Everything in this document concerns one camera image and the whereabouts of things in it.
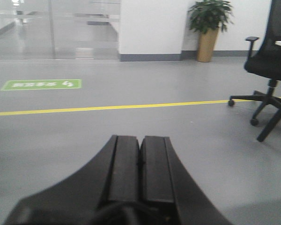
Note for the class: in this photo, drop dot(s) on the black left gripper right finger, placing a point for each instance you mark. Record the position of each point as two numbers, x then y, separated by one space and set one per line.
166 183

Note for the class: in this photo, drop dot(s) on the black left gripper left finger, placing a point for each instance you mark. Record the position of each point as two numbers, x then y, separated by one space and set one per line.
111 175

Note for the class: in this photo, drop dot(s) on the green floor sign sticker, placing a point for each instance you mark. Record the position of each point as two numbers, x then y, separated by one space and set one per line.
42 84

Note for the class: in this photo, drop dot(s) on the black office chair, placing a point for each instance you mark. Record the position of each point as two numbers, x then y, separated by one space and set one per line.
266 63

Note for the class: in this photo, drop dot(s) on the potted green plant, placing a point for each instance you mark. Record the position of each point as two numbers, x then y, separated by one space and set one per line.
208 17

